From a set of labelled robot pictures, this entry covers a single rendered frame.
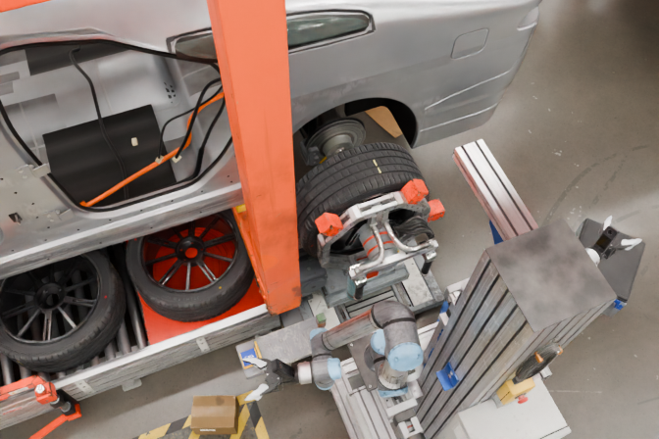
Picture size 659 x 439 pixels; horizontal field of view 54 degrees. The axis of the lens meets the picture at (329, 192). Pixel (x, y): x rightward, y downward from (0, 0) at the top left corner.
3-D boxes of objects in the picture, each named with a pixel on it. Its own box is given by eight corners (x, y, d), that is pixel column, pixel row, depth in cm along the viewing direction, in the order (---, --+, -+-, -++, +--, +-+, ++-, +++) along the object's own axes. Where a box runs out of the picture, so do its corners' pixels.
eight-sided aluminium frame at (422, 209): (414, 234, 335) (430, 178, 289) (420, 245, 332) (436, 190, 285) (316, 269, 324) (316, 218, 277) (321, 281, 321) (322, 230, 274)
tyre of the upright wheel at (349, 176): (435, 150, 323) (341, 131, 277) (457, 187, 312) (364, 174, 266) (355, 224, 359) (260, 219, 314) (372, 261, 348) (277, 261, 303)
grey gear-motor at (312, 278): (302, 236, 389) (301, 208, 359) (329, 298, 369) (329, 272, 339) (274, 246, 386) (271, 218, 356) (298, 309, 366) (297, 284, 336)
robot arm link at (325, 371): (341, 382, 237) (342, 375, 230) (312, 386, 236) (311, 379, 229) (338, 361, 241) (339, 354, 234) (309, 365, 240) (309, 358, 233)
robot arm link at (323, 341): (394, 285, 223) (300, 331, 251) (400, 315, 217) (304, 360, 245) (415, 290, 230) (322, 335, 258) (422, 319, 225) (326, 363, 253)
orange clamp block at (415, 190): (409, 191, 293) (422, 178, 288) (417, 205, 290) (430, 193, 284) (398, 190, 289) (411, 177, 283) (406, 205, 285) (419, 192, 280)
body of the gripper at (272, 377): (267, 393, 234) (300, 389, 235) (265, 384, 228) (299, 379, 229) (265, 373, 239) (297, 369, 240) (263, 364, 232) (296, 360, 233)
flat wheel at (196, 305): (213, 193, 381) (207, 171, 361) (279, 274, 356) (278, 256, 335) (113, 257, 359) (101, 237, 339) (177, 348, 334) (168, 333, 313)
